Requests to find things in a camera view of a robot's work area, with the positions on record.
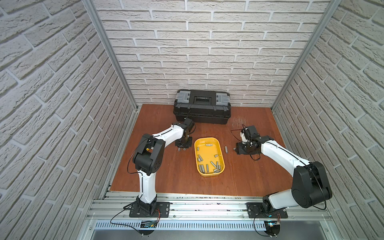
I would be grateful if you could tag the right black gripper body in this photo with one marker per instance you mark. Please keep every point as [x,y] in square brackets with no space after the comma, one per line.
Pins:
[244,148]

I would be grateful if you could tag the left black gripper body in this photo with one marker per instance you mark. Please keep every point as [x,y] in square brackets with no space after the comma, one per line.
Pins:
[183,143]

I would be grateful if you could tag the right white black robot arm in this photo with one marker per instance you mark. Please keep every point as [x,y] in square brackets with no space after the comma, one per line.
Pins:
[310,184]

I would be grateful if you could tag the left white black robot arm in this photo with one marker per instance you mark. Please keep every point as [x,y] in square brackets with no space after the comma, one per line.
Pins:
[148,158]

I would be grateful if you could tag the yellow plastic tray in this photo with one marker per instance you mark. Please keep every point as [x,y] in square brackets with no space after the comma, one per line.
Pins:
[210,157]

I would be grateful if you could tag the black plastic toolbox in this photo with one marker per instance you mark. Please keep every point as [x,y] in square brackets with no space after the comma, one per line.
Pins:
[203,106]

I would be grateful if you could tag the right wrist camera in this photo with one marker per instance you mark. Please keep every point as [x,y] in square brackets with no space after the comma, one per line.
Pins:
[243,137]

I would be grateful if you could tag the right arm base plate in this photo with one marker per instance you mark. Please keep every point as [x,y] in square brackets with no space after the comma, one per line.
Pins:
[264,210]

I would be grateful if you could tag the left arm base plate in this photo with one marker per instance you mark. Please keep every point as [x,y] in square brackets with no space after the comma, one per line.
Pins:
[154,210]

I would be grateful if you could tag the aluminium rail frame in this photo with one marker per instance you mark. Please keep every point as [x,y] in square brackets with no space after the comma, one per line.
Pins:
[188,212]

